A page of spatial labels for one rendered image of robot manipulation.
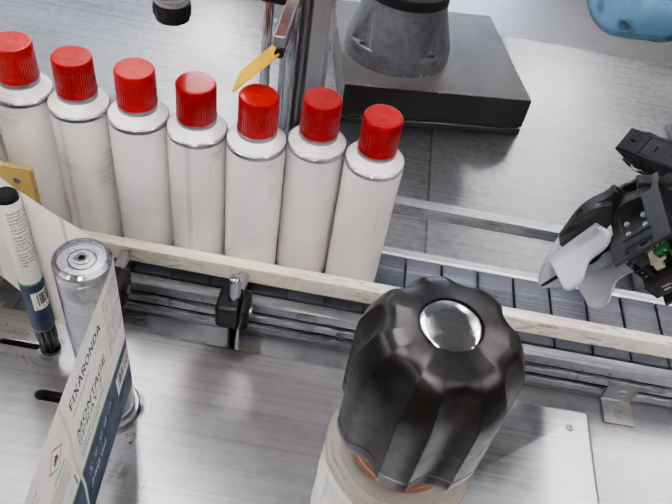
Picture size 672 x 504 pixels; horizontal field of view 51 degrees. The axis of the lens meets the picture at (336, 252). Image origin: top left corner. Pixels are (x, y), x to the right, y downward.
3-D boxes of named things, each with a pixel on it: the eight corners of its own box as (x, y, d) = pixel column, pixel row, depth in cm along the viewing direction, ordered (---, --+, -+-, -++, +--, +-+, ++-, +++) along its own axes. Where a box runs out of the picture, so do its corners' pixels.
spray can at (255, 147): (232, 287, 69) (237, 118, 54) (217, 249, 72) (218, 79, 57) (282, 276, 71) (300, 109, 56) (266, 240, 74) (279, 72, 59)
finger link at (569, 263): (521, 306, 64) (606, 256, 58) (518, 259, 68) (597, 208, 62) (544, 321, 65) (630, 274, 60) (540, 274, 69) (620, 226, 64)
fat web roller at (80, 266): (75, 426, 57) (31, 277, 44) (95, 379, 60) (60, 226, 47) (130, 436, 57) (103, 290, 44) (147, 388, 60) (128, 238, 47)
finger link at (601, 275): (544, 321, 65) (630, 274, 60) (540, 274, 69) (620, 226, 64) (567, 336, 67) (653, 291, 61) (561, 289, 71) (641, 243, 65)
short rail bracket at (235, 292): (213, 364, 69) (213, 286, 60) (221, 340, 71) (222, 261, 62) (246, 370, 69) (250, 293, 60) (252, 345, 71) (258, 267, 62)
